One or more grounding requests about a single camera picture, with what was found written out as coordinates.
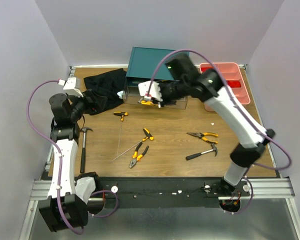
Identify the yellow black combination pliers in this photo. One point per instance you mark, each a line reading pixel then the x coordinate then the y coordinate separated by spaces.
pixel 136 157

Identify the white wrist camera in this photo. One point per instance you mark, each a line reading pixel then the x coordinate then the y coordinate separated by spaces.
pixel 71 86
pixel 150 90

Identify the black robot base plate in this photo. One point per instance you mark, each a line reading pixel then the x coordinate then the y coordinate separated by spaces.
pixel 164 192

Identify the red block compartment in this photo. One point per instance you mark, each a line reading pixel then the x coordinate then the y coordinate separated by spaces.
pixel 234 83
pixel 206 68

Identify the teal drawer cabinet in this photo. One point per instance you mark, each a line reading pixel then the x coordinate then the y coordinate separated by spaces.
pixel 142 64

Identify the yellow screwdriver large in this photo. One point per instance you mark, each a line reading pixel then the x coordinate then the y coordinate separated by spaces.
pixel 156 103

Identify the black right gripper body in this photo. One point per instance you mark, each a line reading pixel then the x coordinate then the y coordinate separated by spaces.
pixel 162 93

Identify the pink compartment tray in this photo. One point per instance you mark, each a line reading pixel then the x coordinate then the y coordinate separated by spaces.
pixel 232 74

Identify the yellow black T-handle long driver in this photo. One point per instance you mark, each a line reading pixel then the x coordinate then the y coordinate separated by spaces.
pixel 121 114

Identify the red block middle compartment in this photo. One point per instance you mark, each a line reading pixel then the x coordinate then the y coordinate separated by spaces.
pixel 234 83

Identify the yellow black long rod driver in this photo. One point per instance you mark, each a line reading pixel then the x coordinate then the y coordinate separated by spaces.
pixel 148 136

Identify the clear drawer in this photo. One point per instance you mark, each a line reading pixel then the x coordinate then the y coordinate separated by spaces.
pixel 132 96

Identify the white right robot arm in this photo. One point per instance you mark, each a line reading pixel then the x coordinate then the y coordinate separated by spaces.
pixel 211 88

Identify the red block top compartment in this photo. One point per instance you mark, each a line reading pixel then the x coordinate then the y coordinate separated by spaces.
pixel 206 68

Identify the yellow long nose pliers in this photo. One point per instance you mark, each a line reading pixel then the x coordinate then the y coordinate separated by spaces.
pixel 203 136

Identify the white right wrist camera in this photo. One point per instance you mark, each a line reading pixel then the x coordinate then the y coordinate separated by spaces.
pixel 150 90

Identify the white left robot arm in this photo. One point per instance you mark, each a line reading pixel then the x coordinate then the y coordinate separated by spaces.
pixel 66 206

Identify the black handled claw hammer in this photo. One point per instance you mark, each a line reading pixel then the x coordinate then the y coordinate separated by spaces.
pixel 195 155

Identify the black cloth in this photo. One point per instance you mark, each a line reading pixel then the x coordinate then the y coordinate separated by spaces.
pixel 107 84

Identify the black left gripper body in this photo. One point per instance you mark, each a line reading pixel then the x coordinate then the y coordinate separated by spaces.
pixel 91 106

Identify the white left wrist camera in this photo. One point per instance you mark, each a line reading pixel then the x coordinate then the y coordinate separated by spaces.
pixel 71 86

